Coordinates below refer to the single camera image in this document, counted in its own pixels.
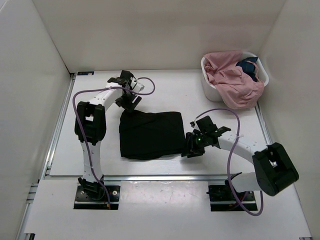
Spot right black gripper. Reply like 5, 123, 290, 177
181, 131, 209, 158

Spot black trousers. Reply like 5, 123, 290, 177
119, 110, 185, 161

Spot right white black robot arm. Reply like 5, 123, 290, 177
181, 116, 300, 200

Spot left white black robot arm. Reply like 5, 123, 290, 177
72, 70, 145, 202

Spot white laundry basket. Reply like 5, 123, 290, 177
200, 51, 270, 102

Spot blue label sticker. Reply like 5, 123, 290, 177
77, 71, 95, 76

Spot pink garment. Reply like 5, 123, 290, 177
204, 50, 265, 110

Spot white front cover board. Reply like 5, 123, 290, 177
25, 179, 310, 240

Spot navy blue garment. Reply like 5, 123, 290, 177
236, 57, 259, 82

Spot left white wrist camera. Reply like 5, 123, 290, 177
131, 79, 145, 93

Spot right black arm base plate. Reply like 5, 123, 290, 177
206, 185, 258, 212

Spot aluminium rail frame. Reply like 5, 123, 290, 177
14, 72, 313, 240

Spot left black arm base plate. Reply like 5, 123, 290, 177
73, 183, 121, 210

